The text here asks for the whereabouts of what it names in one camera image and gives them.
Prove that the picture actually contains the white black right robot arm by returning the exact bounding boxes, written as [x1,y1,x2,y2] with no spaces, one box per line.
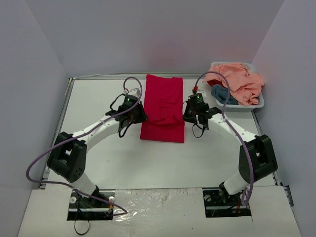
[183,93,278,204]

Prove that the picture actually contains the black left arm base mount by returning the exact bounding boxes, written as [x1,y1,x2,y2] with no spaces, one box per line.
[67,191,113,221]

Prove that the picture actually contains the black cable loop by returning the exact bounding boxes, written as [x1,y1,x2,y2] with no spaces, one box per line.
[74,219,90,236]

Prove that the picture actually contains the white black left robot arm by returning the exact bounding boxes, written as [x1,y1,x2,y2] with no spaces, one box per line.
[47,93,148,206]

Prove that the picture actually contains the teal blue t shirt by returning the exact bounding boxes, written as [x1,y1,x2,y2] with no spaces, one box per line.
[211,84,238,105]

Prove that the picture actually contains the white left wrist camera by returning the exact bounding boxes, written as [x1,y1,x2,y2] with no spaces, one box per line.
[123,88,140,98]

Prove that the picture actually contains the salmon pink t shirt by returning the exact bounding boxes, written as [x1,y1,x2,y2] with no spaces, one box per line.
[203,63,264,106]

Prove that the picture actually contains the dark red t shirt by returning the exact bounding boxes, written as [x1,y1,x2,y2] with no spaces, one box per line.
[207,79,223,86]

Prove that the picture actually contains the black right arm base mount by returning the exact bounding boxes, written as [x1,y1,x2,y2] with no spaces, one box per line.
[202,188,251,218]

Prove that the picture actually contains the crimson red t shirt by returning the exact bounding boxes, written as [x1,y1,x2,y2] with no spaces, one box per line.
[140,74,185,143]

